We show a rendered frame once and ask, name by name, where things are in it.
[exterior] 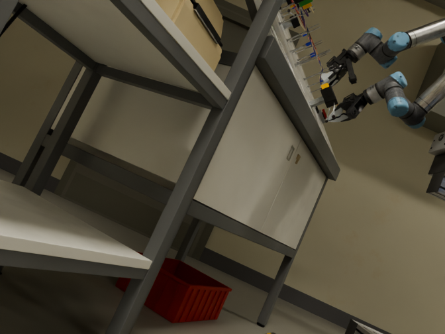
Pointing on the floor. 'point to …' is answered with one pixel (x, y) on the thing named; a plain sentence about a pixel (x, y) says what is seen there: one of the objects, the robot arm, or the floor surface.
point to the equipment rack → (18, 211)
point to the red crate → (183, 293)
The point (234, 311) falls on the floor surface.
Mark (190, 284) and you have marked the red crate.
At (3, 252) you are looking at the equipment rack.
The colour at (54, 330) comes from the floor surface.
